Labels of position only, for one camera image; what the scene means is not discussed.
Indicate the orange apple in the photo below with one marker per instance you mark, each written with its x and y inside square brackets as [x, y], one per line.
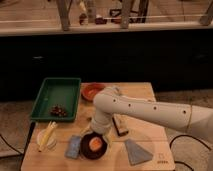
[95, 144]

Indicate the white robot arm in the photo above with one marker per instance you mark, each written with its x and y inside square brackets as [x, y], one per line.
[194, 120]

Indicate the orange bowl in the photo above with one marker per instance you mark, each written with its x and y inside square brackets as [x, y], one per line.
[90, 90]

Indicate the dark purple bowl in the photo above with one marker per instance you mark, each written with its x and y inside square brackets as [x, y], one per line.
[87, 152]

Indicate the green plastic tray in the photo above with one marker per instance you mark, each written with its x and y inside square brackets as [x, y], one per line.
[57, 92]

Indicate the red grape bunch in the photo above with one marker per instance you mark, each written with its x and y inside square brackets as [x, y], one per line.
[58, 111]

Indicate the yellow banana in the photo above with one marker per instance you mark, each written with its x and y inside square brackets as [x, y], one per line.
[44, 138]

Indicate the blue sponge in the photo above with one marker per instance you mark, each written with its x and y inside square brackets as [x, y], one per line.
[73, 147]

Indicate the grey folded cloth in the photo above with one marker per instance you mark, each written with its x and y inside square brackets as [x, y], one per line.
[136, 153]

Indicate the small white plate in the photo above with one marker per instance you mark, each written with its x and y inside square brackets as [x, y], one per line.
[52, 141]

